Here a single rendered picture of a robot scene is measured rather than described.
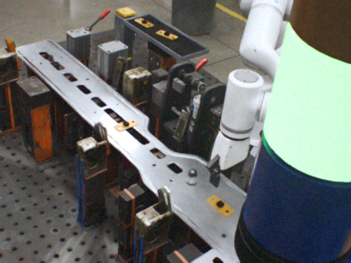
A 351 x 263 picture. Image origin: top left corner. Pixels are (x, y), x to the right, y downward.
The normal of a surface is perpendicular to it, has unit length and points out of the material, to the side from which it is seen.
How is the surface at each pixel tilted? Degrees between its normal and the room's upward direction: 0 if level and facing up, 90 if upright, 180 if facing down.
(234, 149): 90
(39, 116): 90
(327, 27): 90
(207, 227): 0
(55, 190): 0
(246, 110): 90
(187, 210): 0
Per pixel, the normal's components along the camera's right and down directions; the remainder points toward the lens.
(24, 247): 0.10, -0.79
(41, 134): 0.64, 0.51
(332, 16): -0.69, 0.37
